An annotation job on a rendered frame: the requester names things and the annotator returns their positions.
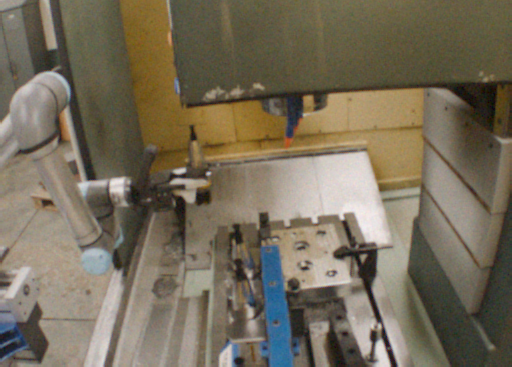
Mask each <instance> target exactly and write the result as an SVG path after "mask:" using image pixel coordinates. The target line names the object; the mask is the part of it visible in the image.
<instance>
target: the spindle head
mask: <svg viewBox="0 0 512 367"><path fill-rule="evenodd" d="M168 3H169V12H170V17H171V19H170V21H171V26H172V37H173V42H174V46H175V47H174V52H175V57H176V62H177V66H176V68H177V73H178V78H179V84H180V88H181V89H180V94H181V100H182V103H183V104H184V105H185V104H187V105H186V108H187V109H189V108H199V107H207V106H208V105H218V104H227V103H238V102H247V101H256V100H266V99H275V98H286V97H295V96H301V97H305V96H314V95H324V94H333V93H337V94H342V93H351V92H360V91H361V92H369V91H377V90H381V91H386V90H394V89H397V90H403V89H419V88H425V89H427V88H435V87H437V88H442V87H449V88H450V87H457V86H459V87H465V86H470V87H472V86H486V85H488V86H492V85H497V86H499V85H512V0H168Z"/></svg>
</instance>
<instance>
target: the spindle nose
mask: <svg viewBox="0 0 512 367"><path fill-rule="evenodd" d="M328 98H329V94H324V95H314V96H305V97H304V98H303V100H304V102H303V103H304V107H303V109H304V112H303V115H304V116H307V115H311V114H315V113H318V112H320V111H322V110H323V109H325V108H326V107H327V105H328ZM259 102H260V105H261V109H262V110H263V111H264V112H266V113H268V114H271V115H277V116H287V115H286V114H287V111H286V108H287V107H286V103H287V102H286V98H275V99H266V100H259Z"/></svg>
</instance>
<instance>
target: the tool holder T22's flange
mask: <svg viewBox="0 0 512 367"><path fill-rule="evenodd" d="M255 298H256V301H257V307H256V309H255V310H254V311H252V312H250V313H247V314H240V313H237V312H235V311H234V310H233V308H232V307H227V310H228V313H229V320H230V321H231V322H236V321H249V320H256V319H262V316H260V315H261V313H264V312H263V308H262V307H263V304H262V301H261V299H260V298H259V297H258V296H256V295H255Z"/></svg>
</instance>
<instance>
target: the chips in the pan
mask: <svg viewBox="0 0 512 367"><path fill-rule="evenodd" d="M185 216H186V214H184V213H183V214H181V215H179V216H177V220H178V221H180V222H181V221H182V222H185ZM185 248H186V231H182V232H177V233H173V234H172V235H171V238H170V241H169V243H168V246H167V245H166V246H165V252H164V253H163V256H166V257H168V258H170V259H172V260H173V261H174V262H173V263H172V264H178V265H180V263H183V261H185V259H186V257H188V259H190V260H191V259H192V261H193V262H195V261H197V260H196V259H197V253H193V254H186V257H185ZM166 257H165V258H166ZM184 257H185V258H184ZM171 277H172V276H170V277H169V276H167V277H161V278H160V279H158V280H156V281H155V283H154V284H153V287H154V288H153V289H151V292H150V293H152V292H153V293H152V294H153V295H155V297H157V298H159V299H161V298H162V299H165V298H167V297H168V295H171V294H172V293H174V292H175V290H176V288H177V287H179V286H177V285H176V284H177V282H176V280H175V279H173V278H174V277H173V278H171ZM165 300H166V299H165Z"/></svg>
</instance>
